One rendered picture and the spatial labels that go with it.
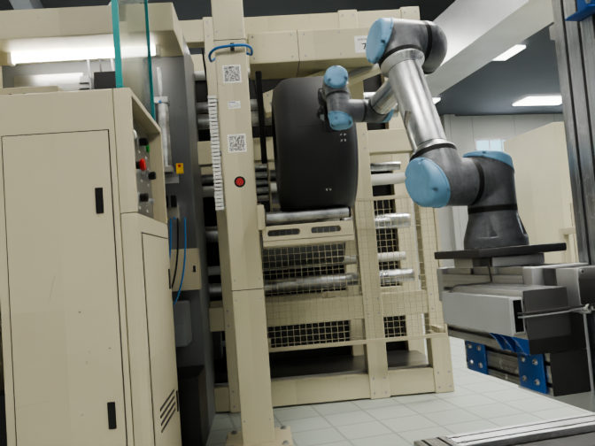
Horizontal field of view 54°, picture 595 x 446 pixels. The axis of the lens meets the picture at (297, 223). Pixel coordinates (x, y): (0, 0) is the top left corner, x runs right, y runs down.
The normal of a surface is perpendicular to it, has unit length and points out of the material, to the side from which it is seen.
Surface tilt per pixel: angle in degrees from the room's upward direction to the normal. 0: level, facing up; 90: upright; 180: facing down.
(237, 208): 90
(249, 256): 90
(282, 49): 90
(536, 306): 90
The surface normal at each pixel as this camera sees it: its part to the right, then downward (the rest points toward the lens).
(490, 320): -0.97, 0.06
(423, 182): -0.90, 0.17
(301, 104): 0.02, -0.48
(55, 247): 0.06, -0.07
